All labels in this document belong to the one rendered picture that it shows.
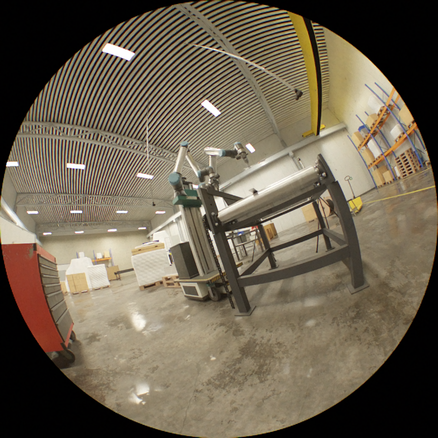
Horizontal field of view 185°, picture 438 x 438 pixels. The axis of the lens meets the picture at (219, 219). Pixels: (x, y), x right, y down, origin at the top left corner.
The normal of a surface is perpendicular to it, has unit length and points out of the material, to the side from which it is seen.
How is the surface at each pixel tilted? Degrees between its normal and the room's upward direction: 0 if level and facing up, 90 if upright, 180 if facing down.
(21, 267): 90
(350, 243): 90
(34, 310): 90
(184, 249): 90
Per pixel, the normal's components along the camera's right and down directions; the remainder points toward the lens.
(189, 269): 0.68, -0.36
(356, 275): -0.55, 0.02
